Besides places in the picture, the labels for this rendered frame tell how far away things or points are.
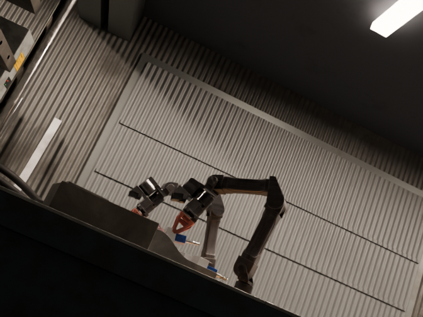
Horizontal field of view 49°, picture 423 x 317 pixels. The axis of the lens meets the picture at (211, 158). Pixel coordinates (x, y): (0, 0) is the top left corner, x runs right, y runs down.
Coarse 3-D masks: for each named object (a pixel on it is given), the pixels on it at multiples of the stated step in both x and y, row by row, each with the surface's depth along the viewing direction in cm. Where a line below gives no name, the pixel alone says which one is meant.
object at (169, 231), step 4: (168, 228) 169; (172, 228) 170; (168, 232) 169; (172, 232) 169; (172, 236) 169; (176, 236) 169; (180, 236) 170; (184, 236) 170; (172, 240) 168; (176, 240) 169; (180, 240) 169; (184, 240) 170; (188, 240) 172; (180, 244) 173; (196, 244) 172
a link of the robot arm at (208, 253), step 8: (208, 208) 225; (208, 216) 224; (216, 216) 222; (208, 224) 222; (216, 224) 222; (208, 232) 221; (216, 232) 222; (208, 240) 220; (216, 240) 221; (208, 248) 219; (208, 256) 218
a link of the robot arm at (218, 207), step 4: (164, 184) 217; (168, 184) 216; (176, 184) 217; (180, 184) 218; (176, 188) 217; (172, 192) 216; (208, 192) 222; (220, 196) 222; (216, 200) 221; (220, 200) 222; (212, 204) 221; (216, 204) 221; (220, 204) 222; (212, 208) 220; (216, 208) 221; (220, 208) 222; (224, 208) 222; (212, 212) 221; (216, 212) 221; (220, 212) 221
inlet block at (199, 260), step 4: (196, 256) 143; (192, 260) 144; (196, 260) 142; (200, 260) 141; (204, 260) 142; (208, 260) 143; (200, 264) 141; (204, 264) 142; (208, 268) 143; (212, 268) 143; (216, 272) 144; (216, 276) 146; (220, 276) 146
